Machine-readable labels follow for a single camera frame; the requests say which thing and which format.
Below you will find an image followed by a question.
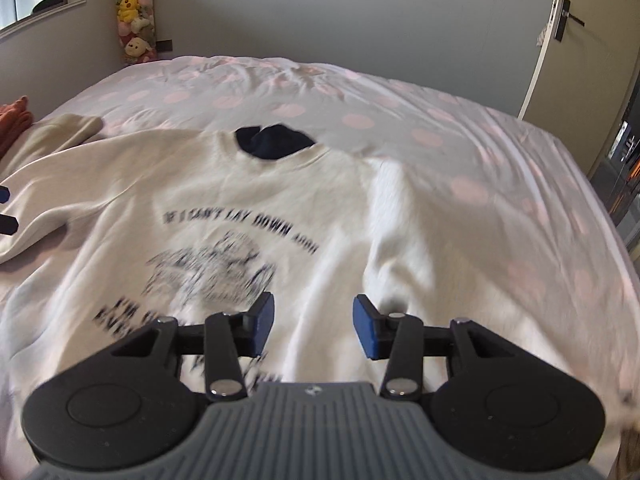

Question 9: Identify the light grey printed sweatshirt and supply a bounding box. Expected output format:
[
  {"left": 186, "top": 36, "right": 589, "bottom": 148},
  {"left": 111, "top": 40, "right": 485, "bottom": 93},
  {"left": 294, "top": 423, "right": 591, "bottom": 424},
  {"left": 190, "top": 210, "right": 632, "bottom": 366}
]
[{"left": 1, "top": 130, "right": 639, "bottom": 479}]

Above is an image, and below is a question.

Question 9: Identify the folded beige garment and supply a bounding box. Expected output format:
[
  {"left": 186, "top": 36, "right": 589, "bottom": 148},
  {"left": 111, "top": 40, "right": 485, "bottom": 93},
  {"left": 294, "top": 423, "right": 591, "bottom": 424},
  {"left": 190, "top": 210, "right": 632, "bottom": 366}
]
[{"left": 1, "top": 114, "right": 104, "bottom": 180}]

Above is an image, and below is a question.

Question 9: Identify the folded rust orange garment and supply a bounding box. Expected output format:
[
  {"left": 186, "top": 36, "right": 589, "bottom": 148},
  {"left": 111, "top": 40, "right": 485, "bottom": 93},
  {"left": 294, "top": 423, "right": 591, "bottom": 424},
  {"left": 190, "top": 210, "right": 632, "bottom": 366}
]
[{"left": 0, "top": 96, "right": 34, "bottom": 157}]

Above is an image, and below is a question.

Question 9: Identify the pink polka dot bedspread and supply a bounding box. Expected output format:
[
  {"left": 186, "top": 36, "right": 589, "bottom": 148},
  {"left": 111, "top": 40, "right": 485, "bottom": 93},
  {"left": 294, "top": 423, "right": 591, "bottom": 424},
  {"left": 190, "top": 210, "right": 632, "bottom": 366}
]
[{"left": 0, "top": 54, "right": 640, "bottom": 480}]

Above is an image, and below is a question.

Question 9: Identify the plush toy column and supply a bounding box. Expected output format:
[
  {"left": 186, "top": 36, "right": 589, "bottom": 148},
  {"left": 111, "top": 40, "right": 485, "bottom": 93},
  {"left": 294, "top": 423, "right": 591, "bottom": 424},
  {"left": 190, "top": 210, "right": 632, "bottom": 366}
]
[{"left": 115, "top": 0, "right": 157, "bottom": 65}]

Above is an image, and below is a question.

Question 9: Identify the black wall socket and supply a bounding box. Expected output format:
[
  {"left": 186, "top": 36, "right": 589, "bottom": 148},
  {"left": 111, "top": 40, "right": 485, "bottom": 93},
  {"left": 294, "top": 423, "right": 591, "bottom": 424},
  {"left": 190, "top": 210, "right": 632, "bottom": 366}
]
[{"left": 155, "top": 39, "right": 174, "bottom": 53}]

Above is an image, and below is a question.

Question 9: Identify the cream door with handle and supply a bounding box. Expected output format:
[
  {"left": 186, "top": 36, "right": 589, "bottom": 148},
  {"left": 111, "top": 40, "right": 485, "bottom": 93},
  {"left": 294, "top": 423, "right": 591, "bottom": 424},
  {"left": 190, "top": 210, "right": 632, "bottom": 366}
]
[{"left": 518, "top": 0, "right": 639, "bottom": 176}]

